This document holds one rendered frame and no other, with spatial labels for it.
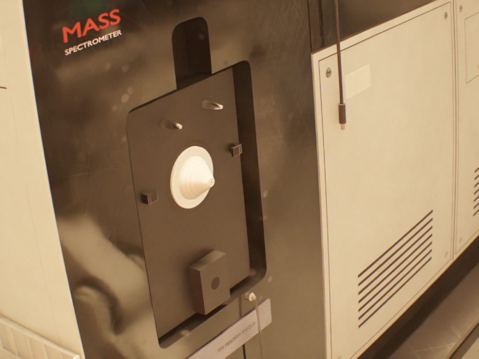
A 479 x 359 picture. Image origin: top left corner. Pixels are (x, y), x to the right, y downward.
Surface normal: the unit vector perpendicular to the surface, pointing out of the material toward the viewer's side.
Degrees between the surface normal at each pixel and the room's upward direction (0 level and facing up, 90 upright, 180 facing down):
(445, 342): 0
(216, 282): 90
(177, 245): 90
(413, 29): 90
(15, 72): 90
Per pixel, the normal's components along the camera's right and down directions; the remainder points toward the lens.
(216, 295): 0.79, 0.18
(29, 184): -0.61, 0.37
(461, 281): -0.08, -0.91
